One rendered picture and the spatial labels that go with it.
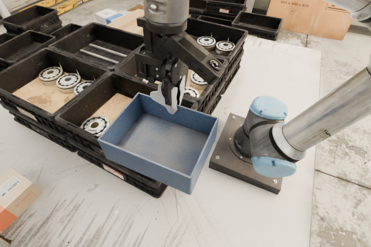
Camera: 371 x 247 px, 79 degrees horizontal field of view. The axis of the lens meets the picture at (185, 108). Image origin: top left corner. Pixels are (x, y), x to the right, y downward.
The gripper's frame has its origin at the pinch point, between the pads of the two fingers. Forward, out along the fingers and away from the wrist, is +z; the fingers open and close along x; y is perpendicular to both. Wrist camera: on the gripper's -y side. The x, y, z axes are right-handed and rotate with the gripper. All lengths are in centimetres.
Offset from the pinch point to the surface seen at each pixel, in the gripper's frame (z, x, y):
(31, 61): 19, -17, 82
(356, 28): 76, -337, -97
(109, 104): 27, -17, 40
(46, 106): 28, -5, 63
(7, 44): 49, -55, 176
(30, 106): 19, 3, 55
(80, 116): 24.9, -4.6, 42.4
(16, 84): 25, -7, 82
